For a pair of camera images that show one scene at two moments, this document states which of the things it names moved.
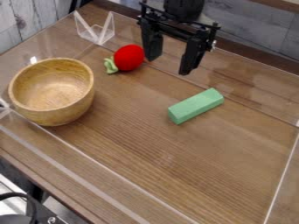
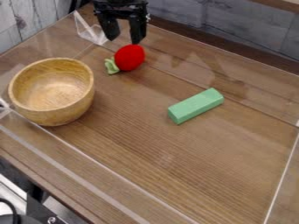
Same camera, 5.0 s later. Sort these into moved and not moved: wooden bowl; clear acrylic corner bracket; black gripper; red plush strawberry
Moved: black gripper
Not moved: clear acrylic corner bracket; red plush strawberry; wooden bowl
